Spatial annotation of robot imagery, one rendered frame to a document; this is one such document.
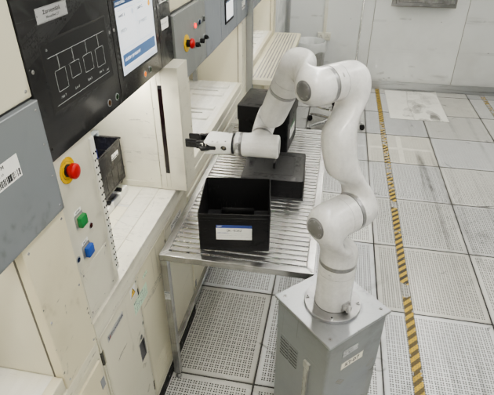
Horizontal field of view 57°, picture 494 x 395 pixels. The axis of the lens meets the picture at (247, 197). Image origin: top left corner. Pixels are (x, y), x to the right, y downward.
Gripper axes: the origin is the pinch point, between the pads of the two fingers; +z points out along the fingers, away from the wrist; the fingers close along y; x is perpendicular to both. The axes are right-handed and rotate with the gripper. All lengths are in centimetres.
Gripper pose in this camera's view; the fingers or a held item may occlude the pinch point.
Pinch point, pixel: (192, 139)
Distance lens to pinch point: 167.3
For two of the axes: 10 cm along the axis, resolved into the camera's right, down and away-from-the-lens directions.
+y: 1.8, -5.3, 8.3
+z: -9.8, -1.0, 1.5
